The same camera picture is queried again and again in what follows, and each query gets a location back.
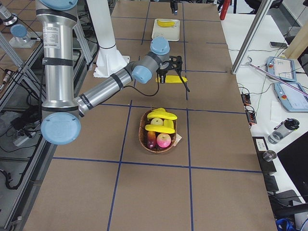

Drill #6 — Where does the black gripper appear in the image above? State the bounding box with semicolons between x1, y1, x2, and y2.
156;61;170;83
170;0;178;15

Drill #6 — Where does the yellow banana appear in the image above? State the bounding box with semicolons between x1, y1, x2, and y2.
147;111;177;120
155;75;188;83
157;20;176;27

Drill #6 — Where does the woven wicker basket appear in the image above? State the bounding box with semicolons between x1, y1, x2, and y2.
139;110;177;154

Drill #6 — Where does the paper tag on basket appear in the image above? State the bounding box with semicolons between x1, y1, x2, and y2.
173;134;182;146

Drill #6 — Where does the white bear tray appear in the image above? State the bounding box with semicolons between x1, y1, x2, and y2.
152;19;180;41

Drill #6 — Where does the green red apple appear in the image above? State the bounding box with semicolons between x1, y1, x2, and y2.
151;117;164;126

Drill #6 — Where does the yellow pear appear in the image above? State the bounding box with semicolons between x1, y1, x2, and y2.
163;119;174;129

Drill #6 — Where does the red fire extinguisher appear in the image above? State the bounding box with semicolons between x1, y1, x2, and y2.
220;0;231;21

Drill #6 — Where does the purple red mango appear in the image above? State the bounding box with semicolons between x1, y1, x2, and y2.
147;131;156;149

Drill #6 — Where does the pink red apple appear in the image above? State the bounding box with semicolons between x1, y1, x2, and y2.
156;133;171;148

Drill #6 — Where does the pink reacher stick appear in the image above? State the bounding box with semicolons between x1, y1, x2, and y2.
245;61;308;97

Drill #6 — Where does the teach pendant far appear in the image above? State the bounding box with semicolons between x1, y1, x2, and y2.
267;56;297;82

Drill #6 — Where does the teach pendant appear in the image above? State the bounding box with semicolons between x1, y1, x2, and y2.
267;56;297;82
274;82;308;113

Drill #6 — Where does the small metal cup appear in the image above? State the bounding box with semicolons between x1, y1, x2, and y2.
262;150;277;162

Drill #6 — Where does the clear water bottle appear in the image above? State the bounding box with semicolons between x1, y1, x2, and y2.
268;118;300;144

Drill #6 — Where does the teach pendant near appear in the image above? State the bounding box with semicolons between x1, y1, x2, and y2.
274;82;308;113

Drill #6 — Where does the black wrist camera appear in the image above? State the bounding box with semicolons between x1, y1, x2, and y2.
169;56;182;72

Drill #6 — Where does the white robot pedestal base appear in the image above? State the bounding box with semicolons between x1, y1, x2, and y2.
87;0;130;78

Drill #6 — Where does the aluminium frame post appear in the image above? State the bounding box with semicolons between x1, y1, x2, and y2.
231;0;273;75

